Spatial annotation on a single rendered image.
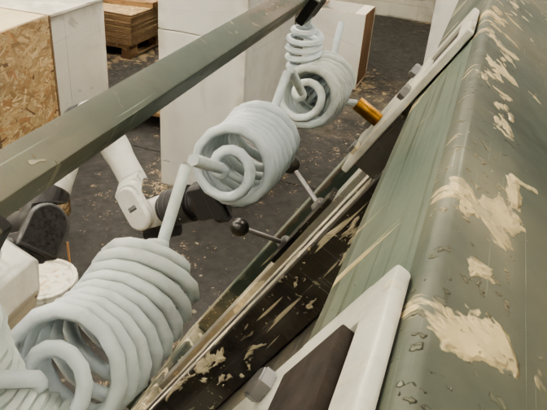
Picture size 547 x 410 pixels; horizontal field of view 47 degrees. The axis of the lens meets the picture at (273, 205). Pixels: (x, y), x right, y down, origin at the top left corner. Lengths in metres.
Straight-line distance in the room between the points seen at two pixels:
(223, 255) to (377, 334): 3.43
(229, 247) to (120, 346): 3.40
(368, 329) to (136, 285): 0.15
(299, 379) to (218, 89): 3.56
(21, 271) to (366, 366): 1.18
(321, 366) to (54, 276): 2.75
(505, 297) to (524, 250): 0.05
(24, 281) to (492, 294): 1.16
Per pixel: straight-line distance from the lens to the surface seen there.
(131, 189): 1.49
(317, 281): 0.78
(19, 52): 3.27
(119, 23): 6.78
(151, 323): 0.32
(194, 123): 3.92
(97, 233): 3.85
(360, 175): 1.11
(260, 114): 0.48
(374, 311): 0.23
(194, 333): 1.78
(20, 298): 1.34
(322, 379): 0.21
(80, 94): 5.10
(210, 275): 3.47
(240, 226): 1.19
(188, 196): 1.44
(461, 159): 0.33
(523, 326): 0.26
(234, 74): 3.69
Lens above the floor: 2.10
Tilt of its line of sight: 30 degrees down
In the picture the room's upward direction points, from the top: 5 degrees clockwise
